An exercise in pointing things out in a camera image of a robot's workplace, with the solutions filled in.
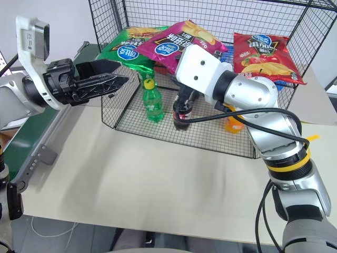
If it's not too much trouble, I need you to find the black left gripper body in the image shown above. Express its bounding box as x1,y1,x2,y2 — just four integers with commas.
43,59,90,106

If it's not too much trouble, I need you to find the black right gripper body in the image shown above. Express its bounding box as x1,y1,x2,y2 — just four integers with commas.
177,84,202,103

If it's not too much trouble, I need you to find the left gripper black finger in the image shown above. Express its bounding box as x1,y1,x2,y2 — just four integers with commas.
70,74,130,103
75,59,121,80

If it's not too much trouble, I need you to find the dark cola bottle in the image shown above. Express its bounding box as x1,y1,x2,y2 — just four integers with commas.
172,103,193,132

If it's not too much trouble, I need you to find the green belt conveyor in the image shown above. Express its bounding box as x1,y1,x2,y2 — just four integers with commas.
0,41,102,194

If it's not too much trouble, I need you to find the grey conveyor control box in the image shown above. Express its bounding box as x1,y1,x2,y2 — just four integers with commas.
38,145,58,166

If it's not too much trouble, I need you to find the green soda bottle yellow cap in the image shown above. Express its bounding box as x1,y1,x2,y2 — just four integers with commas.
142,78,165,123

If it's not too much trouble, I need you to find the green chips bag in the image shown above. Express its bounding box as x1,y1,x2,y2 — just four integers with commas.
97,25,171,75

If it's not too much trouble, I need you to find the orange soda bottle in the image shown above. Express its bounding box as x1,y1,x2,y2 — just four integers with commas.
223,104,244,134

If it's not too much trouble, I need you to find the magenta chips bag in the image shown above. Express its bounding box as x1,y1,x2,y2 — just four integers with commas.
133,20,229,77

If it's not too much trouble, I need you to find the red chips bag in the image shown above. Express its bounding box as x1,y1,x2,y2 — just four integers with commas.
233,32,308,85

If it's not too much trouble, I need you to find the black block on robot body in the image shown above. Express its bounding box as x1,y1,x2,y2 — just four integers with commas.
6,181,25,221

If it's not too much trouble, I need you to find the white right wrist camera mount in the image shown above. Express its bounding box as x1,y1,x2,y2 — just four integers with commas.
174,45,234,105

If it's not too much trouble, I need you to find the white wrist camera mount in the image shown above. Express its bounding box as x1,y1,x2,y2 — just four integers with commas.
174,45,234,105
15,16,70,110

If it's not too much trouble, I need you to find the black wire rack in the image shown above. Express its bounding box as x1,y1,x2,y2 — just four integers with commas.
87,0,337,160

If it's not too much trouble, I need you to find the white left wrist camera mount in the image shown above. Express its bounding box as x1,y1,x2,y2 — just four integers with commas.
15,16,70,110

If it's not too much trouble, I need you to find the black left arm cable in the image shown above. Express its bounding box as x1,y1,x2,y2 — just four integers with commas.
0,52,19,77

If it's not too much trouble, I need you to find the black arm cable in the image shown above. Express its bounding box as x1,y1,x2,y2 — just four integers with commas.
214,100,311,253
0,52,19,77

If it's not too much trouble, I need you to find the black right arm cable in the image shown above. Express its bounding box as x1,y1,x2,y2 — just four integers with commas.
214,100,311,253

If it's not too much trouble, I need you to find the white thin floor cable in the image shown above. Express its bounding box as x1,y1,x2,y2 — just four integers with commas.
31,215,80,253

